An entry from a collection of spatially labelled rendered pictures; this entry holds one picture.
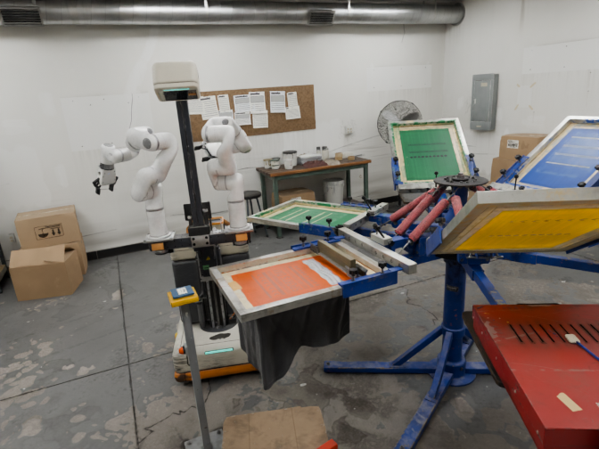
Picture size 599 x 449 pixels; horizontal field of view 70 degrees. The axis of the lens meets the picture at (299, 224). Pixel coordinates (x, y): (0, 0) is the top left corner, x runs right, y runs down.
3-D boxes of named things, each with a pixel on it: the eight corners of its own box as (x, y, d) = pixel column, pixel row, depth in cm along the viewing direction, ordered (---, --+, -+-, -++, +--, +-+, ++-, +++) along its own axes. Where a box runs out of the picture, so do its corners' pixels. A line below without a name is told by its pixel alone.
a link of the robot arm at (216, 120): (227, 138, 212) (199, 140, 215) (240, 151, 233) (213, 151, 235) (227, 107, 214) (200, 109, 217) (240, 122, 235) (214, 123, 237)
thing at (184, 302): (191, 472, 222) (161, 308, 193) (184, 443, 241) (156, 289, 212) (232, 456, 230) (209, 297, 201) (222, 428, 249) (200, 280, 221)
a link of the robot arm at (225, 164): (229, 138, 207) (192, 140, 210) (246, 193, 235) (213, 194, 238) (234, 120, 216) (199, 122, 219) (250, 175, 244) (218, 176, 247)
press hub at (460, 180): (448, 398, 261) (459, 183, 221) (408, 364, 295) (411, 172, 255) (496, 379, 276) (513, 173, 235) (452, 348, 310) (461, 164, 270)
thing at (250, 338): (264, 393, 199) (255, 311, 186) (237, 345, 239) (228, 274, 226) (270, 391, 200) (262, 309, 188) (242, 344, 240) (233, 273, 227)
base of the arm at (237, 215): (227, 224, 251) (225, 198, 247) (249, 221, 253) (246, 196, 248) (227, 232, 236) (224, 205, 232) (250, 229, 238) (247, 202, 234)
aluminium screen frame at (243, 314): (241, 322, 177) (240, 314, 176) (209, 273, 229) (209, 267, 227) (397, 280, 207) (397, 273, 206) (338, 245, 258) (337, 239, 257)
